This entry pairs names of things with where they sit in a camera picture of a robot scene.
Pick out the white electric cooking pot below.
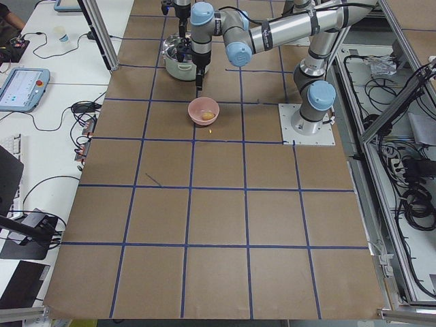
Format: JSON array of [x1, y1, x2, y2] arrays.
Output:
[[161, 53, 196, 81]]

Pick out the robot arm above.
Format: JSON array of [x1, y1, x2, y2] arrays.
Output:
[[190, 1, 377, 136], [172, 0, 191, 38]]

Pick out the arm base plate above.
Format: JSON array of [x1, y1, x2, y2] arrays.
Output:
[[278, 104, 336, 146]]

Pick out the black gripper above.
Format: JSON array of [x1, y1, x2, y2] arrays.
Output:
[[192, 51, 210, 91]]

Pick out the aluminium frame post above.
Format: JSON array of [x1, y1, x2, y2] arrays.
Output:
[[78, 0, 119, 72]]

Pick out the blue teach pendant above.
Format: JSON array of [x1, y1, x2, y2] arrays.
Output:
[[54, 0, 81, 12], [1, 67, 50, 112]]

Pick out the paper cup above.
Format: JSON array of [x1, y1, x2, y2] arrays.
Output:
[[53, 26, 69, 44]]

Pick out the white keyboard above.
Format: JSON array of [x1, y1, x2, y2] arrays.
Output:
[[1, 133, 22, 219]]

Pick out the coiled black cables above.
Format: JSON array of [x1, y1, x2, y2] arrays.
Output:
[[394, 142, 436, 232]]

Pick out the pink bowl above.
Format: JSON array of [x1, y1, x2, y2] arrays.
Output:
[[187, 97, 220, 126]]

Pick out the glass pot lid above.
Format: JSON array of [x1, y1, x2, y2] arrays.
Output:
[[161, 31, 192, 63]]

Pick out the brown egg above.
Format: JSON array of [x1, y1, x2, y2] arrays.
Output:
[[202, 112, 215, 121]]

